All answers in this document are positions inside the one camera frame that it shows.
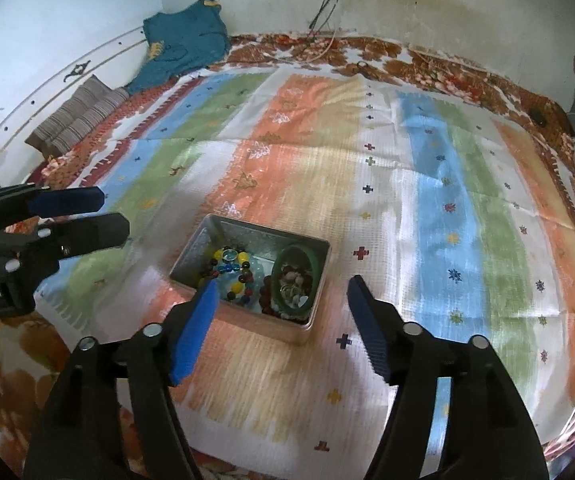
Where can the green jade bangle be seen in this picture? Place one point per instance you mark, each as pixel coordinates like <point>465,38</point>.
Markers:
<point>273,287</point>

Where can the teal shirt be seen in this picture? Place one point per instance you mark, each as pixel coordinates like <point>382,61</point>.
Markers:
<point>182,40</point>

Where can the striped cushion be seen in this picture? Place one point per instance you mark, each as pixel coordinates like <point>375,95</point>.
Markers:
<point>92,120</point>
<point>67,110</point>

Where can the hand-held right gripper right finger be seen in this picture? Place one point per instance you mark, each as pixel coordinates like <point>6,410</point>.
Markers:
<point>367,330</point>

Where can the metal tin box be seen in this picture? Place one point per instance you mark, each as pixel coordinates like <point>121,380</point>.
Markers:
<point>202,255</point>

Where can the colourful striped blanket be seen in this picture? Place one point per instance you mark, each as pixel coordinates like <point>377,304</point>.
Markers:
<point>417,210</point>

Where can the floral bedsheet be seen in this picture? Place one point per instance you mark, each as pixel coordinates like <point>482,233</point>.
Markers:
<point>442,67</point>

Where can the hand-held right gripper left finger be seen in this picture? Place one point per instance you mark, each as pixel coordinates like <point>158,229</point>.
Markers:
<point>197,330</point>

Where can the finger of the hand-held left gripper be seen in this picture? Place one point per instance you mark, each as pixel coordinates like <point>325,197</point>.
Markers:
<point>67,200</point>
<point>92,235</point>

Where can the white headboard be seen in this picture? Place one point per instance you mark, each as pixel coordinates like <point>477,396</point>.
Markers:
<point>42,85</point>

